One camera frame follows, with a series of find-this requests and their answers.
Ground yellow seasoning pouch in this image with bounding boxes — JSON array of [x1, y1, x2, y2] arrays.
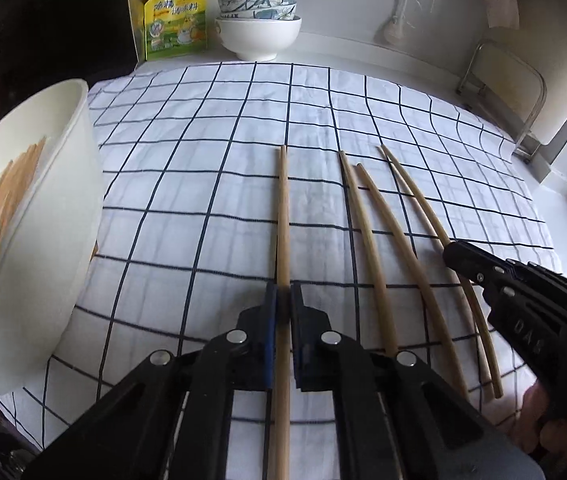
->
[[143, 0, 209, 62]]

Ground white wall pipe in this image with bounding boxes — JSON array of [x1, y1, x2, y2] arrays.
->
[[376, 0, 417, 45]]

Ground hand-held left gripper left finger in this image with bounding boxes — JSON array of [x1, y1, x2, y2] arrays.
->
[[20, 282, 280, 480]]

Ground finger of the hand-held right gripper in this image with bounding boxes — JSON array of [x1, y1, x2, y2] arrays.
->
[[506, 258, 567, 306], [442, 241, 567, 326]]

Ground person's right hand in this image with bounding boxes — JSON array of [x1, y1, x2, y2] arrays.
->
[[521, 382, 567, 466]]

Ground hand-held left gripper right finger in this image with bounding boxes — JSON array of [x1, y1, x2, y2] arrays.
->
[[289, 281, 534, 480]]

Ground white plastic basin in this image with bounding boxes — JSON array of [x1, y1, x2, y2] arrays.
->
[[0, 78, 107, 396]]

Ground plain white bowl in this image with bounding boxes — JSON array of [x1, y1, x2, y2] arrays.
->
[[214, 15, 303, 62]]

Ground bundle of wooden chopsticks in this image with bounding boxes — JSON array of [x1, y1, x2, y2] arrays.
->
[[0, 136, 46, 331]]

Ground white black-checked cloth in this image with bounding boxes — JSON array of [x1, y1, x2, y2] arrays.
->
[[0, 60, 564, 480]]

